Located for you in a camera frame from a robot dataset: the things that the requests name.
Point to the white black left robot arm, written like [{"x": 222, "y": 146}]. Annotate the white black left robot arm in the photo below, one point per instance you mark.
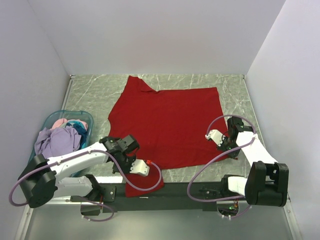
[{"x": 49, "y": 178}]

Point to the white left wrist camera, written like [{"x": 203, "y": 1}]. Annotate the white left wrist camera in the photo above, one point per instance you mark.
[{"x": 139, "y": 167}]

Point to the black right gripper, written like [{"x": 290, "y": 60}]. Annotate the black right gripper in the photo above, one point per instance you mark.
[{"x": 234, "y": 154}]

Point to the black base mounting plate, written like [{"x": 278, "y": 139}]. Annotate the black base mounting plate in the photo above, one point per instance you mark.
[{"x": 175, "y": 197}]

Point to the aluminium frame rail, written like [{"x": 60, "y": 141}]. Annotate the aluminium frame rail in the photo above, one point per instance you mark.
[{"x": 83, "y": 187}]

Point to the teal t-shirt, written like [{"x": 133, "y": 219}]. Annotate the teal t-shirt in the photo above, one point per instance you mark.
[{"x": 81, "y": 130}]

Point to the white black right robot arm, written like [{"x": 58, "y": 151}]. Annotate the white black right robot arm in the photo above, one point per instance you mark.
[{"x": 262, "y": 170}]

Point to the teal plastic laundry basket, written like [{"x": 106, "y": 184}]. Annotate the teal plastic laundry basket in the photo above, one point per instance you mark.
[{"x": 82, "y": 116}]

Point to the pink t-shirt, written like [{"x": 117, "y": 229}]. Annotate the pink t-shirt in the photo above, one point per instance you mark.
[{"x": 60, "y": 123}]

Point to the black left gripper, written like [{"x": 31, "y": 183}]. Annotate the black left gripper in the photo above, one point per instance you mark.
[{"x": 132, "y": 158}]

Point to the red t-shirt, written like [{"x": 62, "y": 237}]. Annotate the red t-shirt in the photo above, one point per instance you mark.
[{"x": 169, "y": 126}]

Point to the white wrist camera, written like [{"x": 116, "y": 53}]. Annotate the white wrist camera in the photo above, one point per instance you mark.
[
  {"x": 216, "y": 136},
  {"x": 139, "y": 167}
]

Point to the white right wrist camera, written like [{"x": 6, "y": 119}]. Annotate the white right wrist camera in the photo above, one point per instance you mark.
[{"x": 216, "y": 136}]

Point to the lavender t-shirt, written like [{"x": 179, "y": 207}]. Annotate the lavender t-shirt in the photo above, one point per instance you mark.
[{"x": 57, "y": 142}]

